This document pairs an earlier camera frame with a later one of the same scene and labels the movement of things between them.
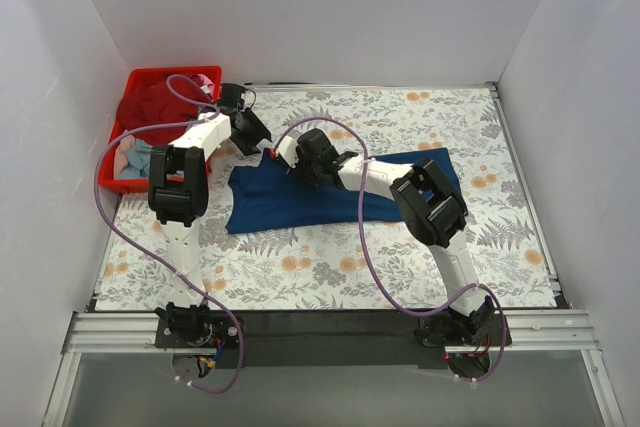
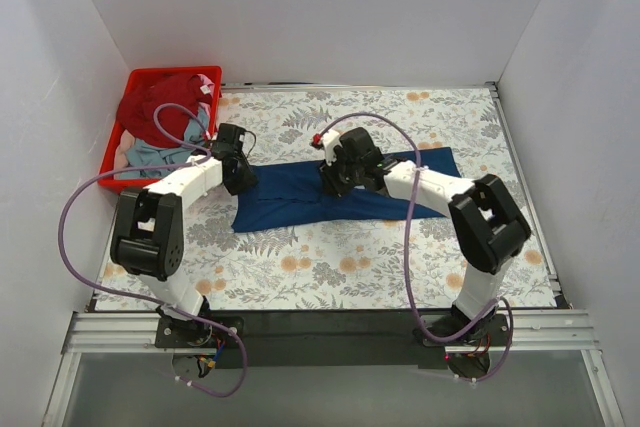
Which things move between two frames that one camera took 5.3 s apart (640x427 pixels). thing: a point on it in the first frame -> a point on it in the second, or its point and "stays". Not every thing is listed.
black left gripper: (251, 128) -> (242, 179)
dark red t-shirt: (156, 104) stays
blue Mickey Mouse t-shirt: (265, 194) stays
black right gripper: (304, 158) -> (334, 179)
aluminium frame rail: (539, 333) stays
